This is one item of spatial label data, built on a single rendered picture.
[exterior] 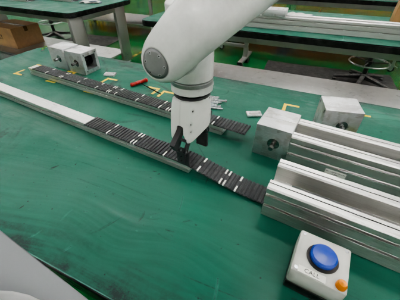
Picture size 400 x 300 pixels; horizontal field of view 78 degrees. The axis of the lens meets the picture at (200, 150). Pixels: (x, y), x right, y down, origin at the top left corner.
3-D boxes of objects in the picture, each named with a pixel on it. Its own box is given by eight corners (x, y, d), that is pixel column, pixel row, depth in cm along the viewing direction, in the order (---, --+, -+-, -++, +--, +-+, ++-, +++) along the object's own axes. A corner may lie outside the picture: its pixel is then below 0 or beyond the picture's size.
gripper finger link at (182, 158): (177, 137, 54) (179, 160, 59) (169, 145, 52) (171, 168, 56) (190, 141, 53) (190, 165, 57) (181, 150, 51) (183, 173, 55)
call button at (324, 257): (305, 265, 39) (309, 259, 38) (310, 244, 42) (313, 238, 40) (333, 278, 37) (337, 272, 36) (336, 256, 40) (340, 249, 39)
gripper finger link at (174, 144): (187, 112, 53) (190, 132, 57) (166, 134, 48) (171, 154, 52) (192, 113, 52) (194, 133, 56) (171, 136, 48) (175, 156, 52)
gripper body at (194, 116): (189, 74, 54) (190, 118, 61) (161, 91, 47) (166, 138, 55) (219, 81, 51) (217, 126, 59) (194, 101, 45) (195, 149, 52)
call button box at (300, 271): (282, 285, 42) (290, 267, 38) (295, 239, 48) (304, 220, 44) (333, 312, 39) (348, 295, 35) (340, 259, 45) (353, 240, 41)
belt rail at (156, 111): (31, 74, 113) (28, 67, 111) (39, 71, 115) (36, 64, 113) (221, 135, 75) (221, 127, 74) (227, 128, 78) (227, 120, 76)
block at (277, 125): (249, 156, 68) (253, 128, 62) (263, 134, 76) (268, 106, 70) (281, 168, 64) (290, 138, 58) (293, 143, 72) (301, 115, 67)
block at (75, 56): (66, 73, 113) (59, 52, 107) (85, 65, 121) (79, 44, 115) (82, 77, 110) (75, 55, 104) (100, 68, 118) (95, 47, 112)
